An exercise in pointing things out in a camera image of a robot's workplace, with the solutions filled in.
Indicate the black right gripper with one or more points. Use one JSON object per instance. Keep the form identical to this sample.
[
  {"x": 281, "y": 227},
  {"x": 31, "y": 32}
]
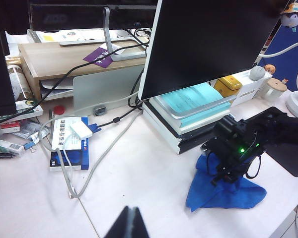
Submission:
[{"x": 231, "y": 146}]

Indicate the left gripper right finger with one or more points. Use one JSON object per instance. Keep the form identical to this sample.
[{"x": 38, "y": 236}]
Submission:
[{"x": 139, "y": 228}]

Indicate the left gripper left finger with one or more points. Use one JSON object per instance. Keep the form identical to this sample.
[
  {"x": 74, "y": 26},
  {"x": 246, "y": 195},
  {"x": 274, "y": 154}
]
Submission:
[{"x": 119, "y": 228}]

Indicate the blue microfibre rag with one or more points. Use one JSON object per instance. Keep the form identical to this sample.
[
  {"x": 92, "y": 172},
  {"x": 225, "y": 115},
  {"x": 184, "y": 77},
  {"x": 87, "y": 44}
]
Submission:
[{"x": 221, "y": 198}]

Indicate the black spine white book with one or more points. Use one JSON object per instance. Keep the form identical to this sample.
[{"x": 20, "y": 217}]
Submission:
[
  {"x": 193, "y": 140},
  {"x": 188, "y": 149}
]

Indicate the black flat pad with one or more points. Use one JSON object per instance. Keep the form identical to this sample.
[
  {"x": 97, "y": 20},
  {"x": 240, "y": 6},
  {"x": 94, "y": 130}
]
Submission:
[{"x": 293, "y": 163}]

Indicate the blue white medicine box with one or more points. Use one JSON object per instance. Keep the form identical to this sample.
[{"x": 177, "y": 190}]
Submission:
[{"x": 64, "y": 161}]

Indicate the white desk drawer organiser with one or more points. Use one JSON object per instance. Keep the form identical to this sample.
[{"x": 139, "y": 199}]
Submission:
[{"x": 248, "y": 89}]

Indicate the yellow tin box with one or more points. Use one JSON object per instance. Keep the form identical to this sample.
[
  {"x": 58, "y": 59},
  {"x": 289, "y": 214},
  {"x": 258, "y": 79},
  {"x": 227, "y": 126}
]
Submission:
[{"x": 228, "y": 85}]

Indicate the white desk fan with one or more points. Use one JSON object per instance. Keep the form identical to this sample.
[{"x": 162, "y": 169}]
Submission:
[{"x": 295, "y": 104}]

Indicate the white video adapter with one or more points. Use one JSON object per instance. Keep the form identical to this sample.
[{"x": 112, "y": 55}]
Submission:
[{"x": 80, "y": 130}]

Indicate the white jar wooden lid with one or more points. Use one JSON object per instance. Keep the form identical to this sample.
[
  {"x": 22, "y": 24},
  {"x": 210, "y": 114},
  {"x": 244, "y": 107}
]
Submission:
[{"x": 276, "y": 85}]

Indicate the grey plush ball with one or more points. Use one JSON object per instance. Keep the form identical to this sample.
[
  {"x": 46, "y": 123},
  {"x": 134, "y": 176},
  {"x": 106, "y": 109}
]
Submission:
[{"x": 257, "y": 73}]

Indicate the metal partition clamp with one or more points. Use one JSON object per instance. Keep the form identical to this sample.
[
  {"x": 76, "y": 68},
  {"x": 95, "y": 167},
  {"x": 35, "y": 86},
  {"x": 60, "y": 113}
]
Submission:
[{"x": 100, "y": 111}]

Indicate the orange haired figurine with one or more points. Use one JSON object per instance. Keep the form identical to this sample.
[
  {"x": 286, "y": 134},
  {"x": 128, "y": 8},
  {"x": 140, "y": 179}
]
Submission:
[{"x": 270, "y": 68}]

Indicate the blue binder clip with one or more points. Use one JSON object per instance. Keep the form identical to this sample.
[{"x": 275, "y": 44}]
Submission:
[{"x": 28, "y": 145}]

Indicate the blue felt partition board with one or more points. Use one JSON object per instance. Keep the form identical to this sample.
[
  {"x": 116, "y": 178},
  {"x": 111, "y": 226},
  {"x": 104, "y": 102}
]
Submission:
[{"x": 288, "y": 67}]

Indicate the red bottle cap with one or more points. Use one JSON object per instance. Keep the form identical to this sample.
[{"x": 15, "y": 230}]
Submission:
[{"x": 59, "y": 109}]

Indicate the silver foil packets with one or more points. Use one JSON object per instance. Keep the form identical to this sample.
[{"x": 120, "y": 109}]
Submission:
[{"x": 27, "y": 129}]

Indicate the black pen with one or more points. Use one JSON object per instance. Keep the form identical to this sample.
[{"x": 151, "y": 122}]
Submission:
[{"x": 2, "y": 155}]

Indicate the frosted desk partition panel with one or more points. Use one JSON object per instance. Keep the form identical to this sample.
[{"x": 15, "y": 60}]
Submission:
[{"x": 101, "y": 89}]

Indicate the long white green box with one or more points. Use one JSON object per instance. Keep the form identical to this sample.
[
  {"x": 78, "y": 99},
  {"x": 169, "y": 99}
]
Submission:
[{"x": 5, "y": 146}]

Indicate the red white medicine box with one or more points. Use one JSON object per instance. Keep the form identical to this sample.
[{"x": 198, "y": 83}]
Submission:
[{"x": 10, "y": 127}]

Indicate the green white medicine box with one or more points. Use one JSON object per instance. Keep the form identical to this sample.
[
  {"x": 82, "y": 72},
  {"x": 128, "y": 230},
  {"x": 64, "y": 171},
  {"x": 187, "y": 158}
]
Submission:
[{"x": 27, "y": 109}]

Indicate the white paper stack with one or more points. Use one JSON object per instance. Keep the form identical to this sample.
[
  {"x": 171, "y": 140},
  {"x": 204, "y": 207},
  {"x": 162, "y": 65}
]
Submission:
[{"x": 54, "y": 84}]

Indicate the purple name card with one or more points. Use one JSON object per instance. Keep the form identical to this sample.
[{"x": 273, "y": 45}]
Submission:
[{"x": 96, "y": 58}]

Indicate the penguin plush straw hat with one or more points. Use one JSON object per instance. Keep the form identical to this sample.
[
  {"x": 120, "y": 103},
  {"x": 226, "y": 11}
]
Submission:
[{"x": 291, "y": 18}]

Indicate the white printed bottle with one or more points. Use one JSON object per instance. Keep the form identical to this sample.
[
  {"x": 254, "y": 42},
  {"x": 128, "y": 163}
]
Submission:
[{"x": 17, "y": 79}]

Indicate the wooden desk shelf riser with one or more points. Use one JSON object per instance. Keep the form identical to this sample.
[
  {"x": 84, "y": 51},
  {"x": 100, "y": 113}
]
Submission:
[{"x": 54, "y": 57}]

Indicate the black monitor with button row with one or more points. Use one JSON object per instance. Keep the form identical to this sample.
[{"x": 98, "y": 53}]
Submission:
[{"x": 0, "y": 74}]

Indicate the glossy black AOC monitor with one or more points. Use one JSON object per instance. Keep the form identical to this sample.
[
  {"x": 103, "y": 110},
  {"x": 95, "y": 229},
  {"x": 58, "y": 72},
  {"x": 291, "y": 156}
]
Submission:
[{"x": 89, "y": 17}]

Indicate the black AOC monitor white frame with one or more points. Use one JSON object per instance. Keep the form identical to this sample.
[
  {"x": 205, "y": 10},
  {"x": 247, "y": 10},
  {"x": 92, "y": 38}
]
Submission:
[{"x": 201, "y": 42}]

